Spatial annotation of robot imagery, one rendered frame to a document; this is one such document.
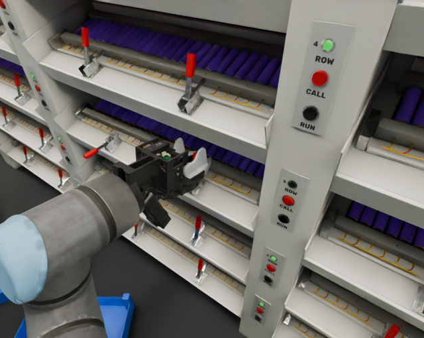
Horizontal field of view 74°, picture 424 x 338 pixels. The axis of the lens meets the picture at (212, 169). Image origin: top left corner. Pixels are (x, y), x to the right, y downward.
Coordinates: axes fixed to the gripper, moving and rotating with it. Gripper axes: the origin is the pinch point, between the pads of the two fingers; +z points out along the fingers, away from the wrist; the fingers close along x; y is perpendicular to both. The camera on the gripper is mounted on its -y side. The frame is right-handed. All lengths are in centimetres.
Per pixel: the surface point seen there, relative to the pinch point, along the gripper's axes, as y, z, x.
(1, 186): -57, -5, 108
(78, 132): -6.9, -1.8, 40.0
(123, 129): -2.1, 1.8, 25.4
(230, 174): -1.7, 2.4, -6.3
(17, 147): -42, 7, 111
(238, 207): -6.3, -0.6, -10.7
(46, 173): -44, 6, 84
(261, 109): 15.0, -1.8, -11.9
